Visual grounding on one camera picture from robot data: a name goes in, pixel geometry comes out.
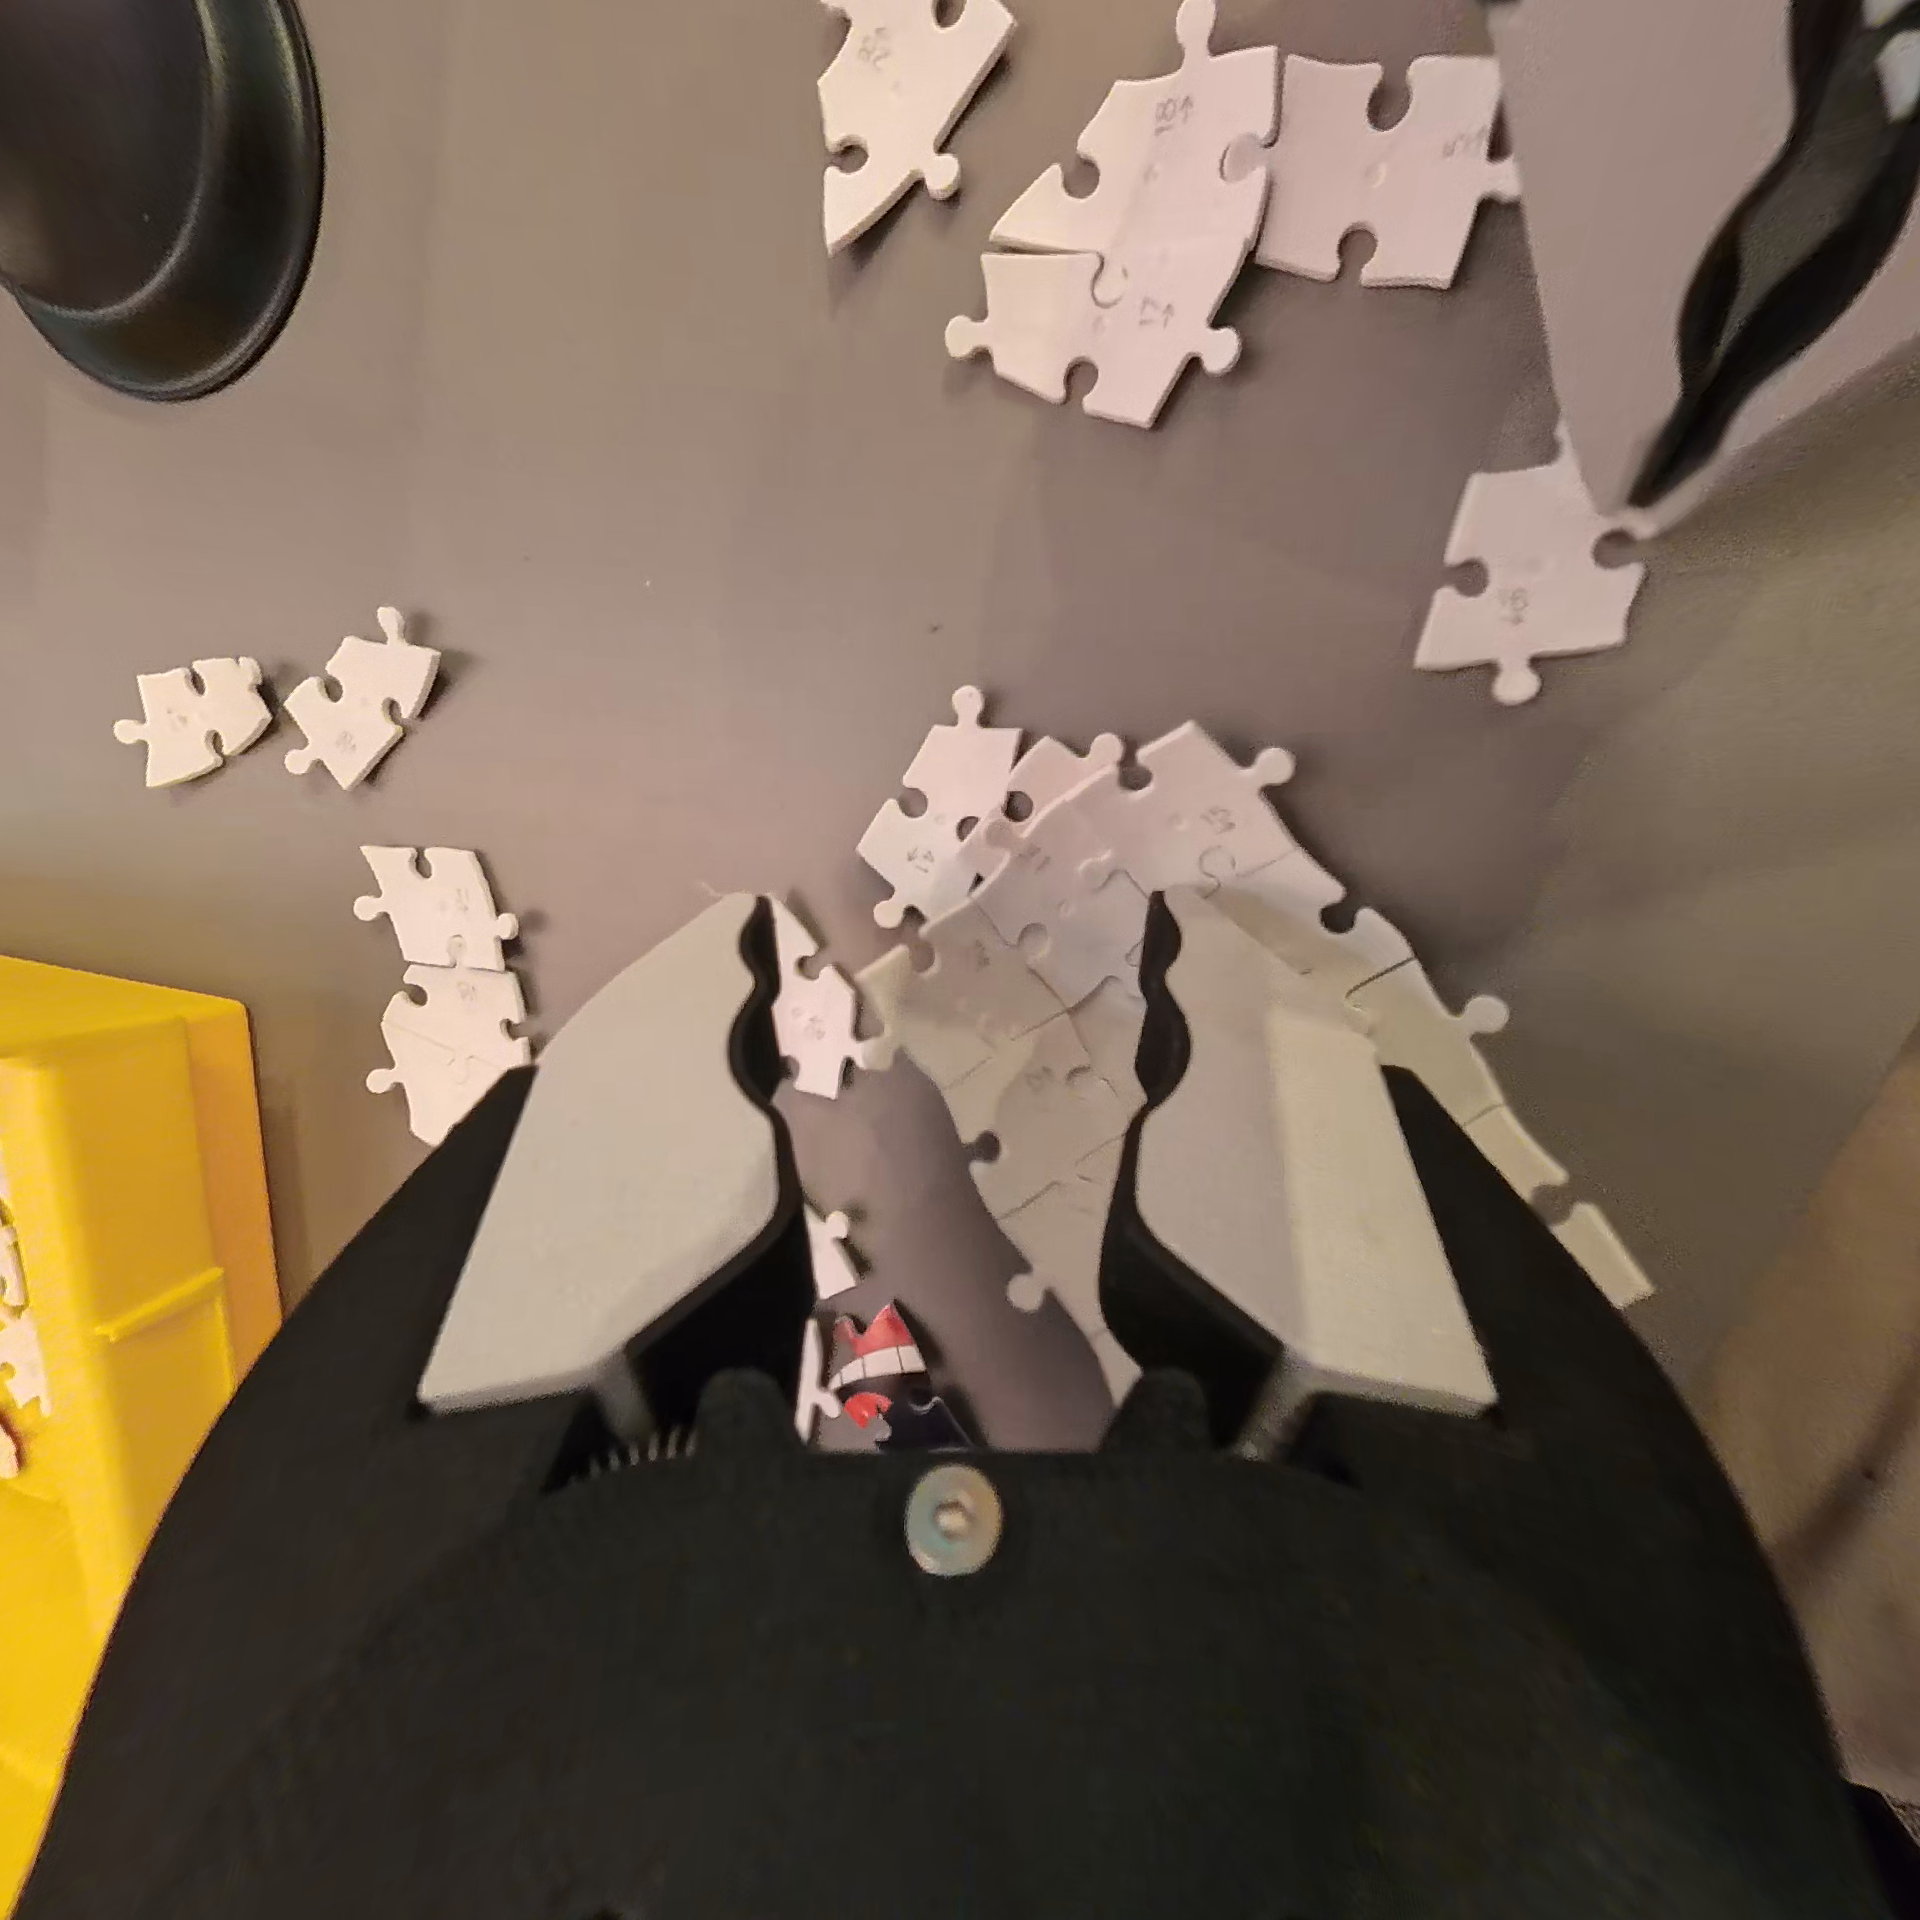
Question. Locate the three joined white puzzle pieces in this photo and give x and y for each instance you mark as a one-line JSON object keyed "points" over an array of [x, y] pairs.
{"points": [[451, 916]]}

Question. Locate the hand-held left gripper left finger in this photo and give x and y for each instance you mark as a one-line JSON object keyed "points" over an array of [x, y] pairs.
{"points": [[616, 1170]]}

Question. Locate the black round base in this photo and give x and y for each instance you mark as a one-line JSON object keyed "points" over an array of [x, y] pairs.
{"points": [[149, 181]]}

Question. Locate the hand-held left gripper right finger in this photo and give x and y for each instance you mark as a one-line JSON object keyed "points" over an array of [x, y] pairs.
{"points": [[1305, 1185]]}

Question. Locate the printed red black puzzle piece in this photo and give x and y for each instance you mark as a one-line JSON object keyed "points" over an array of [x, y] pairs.
{"points": [[885, 1366]]}

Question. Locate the curved assembled puzzle ball section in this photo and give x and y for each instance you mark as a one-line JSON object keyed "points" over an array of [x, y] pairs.
{"points": [[1049, 960]]}

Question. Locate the pointed white puzzle piece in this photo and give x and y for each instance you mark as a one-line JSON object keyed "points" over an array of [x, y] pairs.
{"points": [[893, 105], [1523, 586], [820, 1026]]}

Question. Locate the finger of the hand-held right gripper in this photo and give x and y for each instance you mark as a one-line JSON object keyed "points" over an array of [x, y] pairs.
{"points": [[1636, 181]]}

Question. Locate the pile of white puzzle pieces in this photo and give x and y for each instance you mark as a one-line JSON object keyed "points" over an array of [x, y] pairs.
{"points": [[20, 1320]]}

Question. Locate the yellow plastic bin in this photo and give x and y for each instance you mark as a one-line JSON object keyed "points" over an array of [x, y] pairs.
{"points": [[135, 1201]]}

